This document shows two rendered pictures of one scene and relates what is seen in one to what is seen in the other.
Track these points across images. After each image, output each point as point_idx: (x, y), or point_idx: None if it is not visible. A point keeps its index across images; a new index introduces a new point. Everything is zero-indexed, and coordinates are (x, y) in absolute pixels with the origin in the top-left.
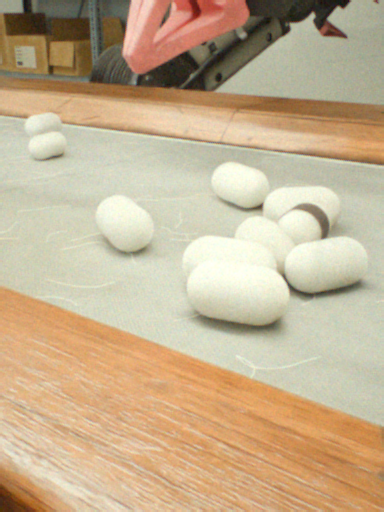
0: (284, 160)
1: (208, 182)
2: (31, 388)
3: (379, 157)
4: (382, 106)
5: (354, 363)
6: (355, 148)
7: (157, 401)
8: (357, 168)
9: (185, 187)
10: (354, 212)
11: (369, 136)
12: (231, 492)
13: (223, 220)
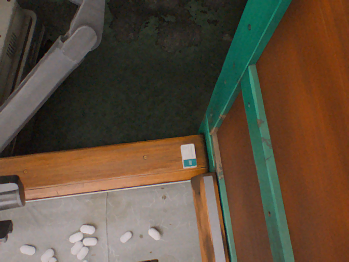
0: (14, 208)
1: (12, 240)
2: None
3: (37, 197)
4: (18, 161)
5: None
6: (29, 196)
7: None
8: (34, 204)
9: (11, 247)
10: (51, 238)
11: (30, 193)
12: None
13: (33, 261)
